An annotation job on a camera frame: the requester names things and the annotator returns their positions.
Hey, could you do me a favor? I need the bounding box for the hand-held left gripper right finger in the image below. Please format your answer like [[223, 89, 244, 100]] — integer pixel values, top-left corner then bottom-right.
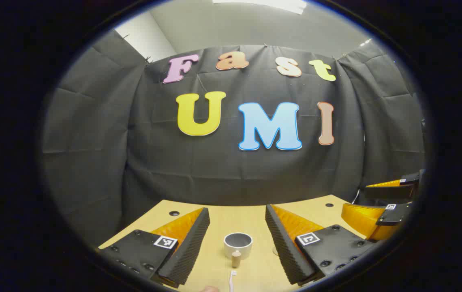
[[265, 204, 377, 286]]

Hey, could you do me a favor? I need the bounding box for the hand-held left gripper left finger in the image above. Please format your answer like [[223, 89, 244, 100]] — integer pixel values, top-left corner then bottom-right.
[[97, 207, 211, 289]]

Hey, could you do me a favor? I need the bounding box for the white cup with wooden handle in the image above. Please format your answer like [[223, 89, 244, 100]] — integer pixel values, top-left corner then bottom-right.
[[223, 232, 253, 268]]

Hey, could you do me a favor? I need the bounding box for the ceiling light panel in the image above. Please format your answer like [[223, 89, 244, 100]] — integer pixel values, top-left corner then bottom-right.
[[213, 0, 308, 15]]

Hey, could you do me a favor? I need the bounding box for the light wooden desktop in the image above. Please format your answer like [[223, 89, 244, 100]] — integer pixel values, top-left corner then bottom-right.
[[98, 195, 377, 292]]

